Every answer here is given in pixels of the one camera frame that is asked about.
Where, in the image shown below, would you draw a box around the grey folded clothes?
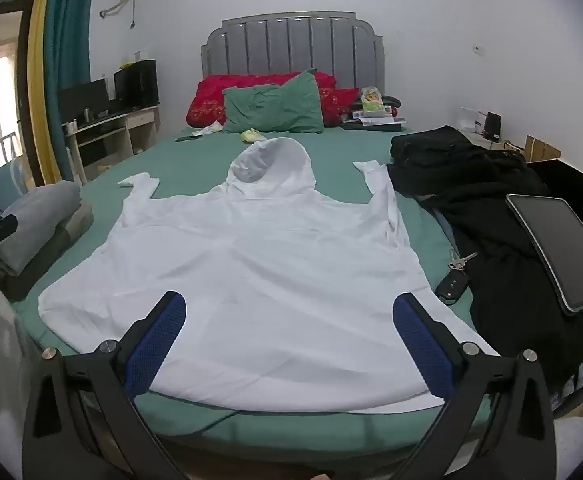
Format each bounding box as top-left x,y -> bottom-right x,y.
0,180 -> 82,277

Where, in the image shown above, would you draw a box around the black tablet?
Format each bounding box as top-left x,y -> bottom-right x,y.
505,193 -> 583,315

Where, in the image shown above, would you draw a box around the olive folded cloth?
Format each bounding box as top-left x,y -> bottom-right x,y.
6,200 -> 95,302

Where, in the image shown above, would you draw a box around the red patterned pillow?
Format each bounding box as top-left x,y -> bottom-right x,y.
186,72 -> 359,128

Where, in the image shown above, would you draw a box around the stack of books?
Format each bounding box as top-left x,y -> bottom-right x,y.
341,105 -> 407,132

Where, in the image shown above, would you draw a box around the black speaker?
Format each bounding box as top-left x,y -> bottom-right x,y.
482,112 -> 502,142

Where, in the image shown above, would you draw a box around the green pillow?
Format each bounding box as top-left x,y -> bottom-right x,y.
221,69 -> 325,135

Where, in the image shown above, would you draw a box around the grey padded headboard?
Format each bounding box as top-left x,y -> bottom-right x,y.
201,11 -> 386,96

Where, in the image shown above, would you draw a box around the teal curtain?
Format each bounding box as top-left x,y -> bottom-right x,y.
44,0 -> 94,183

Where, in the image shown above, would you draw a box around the white air conditioner pipe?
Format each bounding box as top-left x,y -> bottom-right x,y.
98,0 -> 139,28

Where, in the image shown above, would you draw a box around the person's grey pants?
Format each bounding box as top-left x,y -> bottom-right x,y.
0,277 -> 42,476

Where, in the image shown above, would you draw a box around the cardboard box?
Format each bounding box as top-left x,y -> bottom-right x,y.
524,135 -> 562,163

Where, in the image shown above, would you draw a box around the black clothes pile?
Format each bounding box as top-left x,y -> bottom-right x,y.
386,125 -> 583,396

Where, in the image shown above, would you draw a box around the yellow curtain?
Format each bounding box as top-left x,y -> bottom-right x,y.
26,0 -> 59,186

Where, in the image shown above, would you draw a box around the white hooded jacket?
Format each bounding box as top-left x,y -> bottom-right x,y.
38,136 -> 499,415

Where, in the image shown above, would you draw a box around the black computer tower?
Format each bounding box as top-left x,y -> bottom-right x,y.
114,59 -> 160,110

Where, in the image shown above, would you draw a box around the bed with green sheet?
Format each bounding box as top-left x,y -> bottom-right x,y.
6,122 -> 583,466

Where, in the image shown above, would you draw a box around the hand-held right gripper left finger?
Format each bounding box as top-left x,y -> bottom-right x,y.
21,290 -> 188,480

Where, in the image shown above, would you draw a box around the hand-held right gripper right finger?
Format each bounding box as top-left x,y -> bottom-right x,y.
392,292 -> 558,480

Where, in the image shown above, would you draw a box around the light wooden desk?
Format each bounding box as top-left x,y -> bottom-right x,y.
61,105 -> 162,183

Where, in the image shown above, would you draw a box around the white box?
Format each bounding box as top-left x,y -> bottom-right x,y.
459,107 -> 485,135

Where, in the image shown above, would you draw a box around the light blue cloth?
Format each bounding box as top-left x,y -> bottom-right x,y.
0,157 -> 37,213

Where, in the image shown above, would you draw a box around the snack bag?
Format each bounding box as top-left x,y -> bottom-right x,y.
360,86 -> 386,116

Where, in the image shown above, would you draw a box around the black monitor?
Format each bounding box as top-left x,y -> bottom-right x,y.
58,78 -> 110,123

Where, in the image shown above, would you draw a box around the black car key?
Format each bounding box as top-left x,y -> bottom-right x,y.
434,252 -> 478,306

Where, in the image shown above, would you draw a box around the white cloth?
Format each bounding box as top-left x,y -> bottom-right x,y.
554,416 -> 583,480

